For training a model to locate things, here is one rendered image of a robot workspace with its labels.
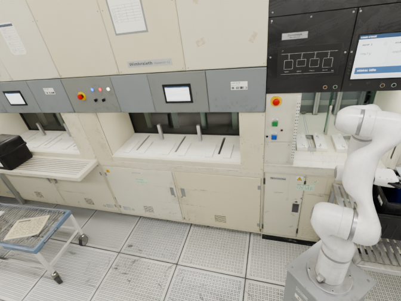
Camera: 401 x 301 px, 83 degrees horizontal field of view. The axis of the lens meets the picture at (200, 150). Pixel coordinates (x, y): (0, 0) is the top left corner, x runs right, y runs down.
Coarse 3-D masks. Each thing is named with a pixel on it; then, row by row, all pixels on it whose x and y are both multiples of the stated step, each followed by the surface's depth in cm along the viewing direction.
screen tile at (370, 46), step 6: (366, 42) 112; (372, 42) 111; (378, 42) 110; (390, 42) 109; (360, 48) 113; (366, 48) 113; (372, 48) 112; (378, 48) 112; (384, 48) 111; (384, 54) 112; (360, 60) 116; (366, 60) 116; (372, 60) 115; (378, 60) 114; (384, 60) 114
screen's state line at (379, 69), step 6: (378, 66) 116; (384, 66) 115; (390, 66) 114; (396, 66) 114; (354, 72) 120; (360, 72) 119; (366, 72) 118; (372, 72) 118; (378, 72) 117; (384, 72) 116; (390, 72) 116
